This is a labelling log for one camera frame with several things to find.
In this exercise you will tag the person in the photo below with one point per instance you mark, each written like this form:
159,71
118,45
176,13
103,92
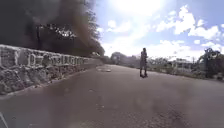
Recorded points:
143,62

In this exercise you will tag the grey asphalt road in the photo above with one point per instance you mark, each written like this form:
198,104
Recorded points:
120,100

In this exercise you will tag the building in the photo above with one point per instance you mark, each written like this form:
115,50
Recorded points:
181,64

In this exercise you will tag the large dark trees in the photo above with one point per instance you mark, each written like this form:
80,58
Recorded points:
50,26

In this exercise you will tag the trees and bushes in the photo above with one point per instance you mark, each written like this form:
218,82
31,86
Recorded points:
210,63

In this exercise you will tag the stone wall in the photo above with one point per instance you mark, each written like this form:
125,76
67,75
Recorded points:
30,66

